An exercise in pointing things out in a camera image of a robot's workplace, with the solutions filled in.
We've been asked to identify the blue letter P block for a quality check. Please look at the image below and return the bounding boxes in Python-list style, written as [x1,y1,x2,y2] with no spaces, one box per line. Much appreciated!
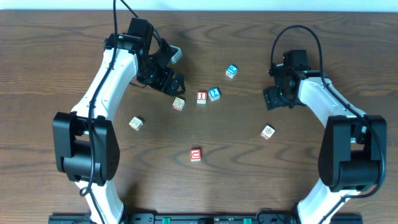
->
[225,64,238,78]

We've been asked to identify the shell picture block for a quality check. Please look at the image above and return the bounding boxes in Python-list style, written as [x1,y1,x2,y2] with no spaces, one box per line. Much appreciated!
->
[261,125,275,139]

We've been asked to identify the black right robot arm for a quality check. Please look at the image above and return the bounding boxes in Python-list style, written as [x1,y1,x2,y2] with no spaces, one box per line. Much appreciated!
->
[264,50,387,223]

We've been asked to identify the red letter U block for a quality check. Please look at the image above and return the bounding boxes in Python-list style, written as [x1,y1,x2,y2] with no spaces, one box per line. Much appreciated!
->
[190,149,201,162]

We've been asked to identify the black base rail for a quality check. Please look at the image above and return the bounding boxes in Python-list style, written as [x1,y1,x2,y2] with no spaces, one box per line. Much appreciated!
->
[48,209,363,224]

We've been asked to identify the plain picture block red side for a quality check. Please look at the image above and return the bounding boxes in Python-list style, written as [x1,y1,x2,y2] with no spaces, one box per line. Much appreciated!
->
[172,97,185,111]

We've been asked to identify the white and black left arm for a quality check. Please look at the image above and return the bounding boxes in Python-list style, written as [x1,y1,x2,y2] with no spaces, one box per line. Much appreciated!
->
[49,18,186,223]

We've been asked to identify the blue number 2 block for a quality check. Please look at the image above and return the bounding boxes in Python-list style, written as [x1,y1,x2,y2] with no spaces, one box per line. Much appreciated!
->
[208,87,221,101]

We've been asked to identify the red letter I block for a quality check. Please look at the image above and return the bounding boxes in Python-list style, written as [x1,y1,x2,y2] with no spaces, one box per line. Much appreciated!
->
[197,91,207,105]

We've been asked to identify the plain wooden picture block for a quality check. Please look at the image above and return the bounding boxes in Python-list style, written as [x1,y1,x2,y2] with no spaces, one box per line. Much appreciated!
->
[129,117,144,131]

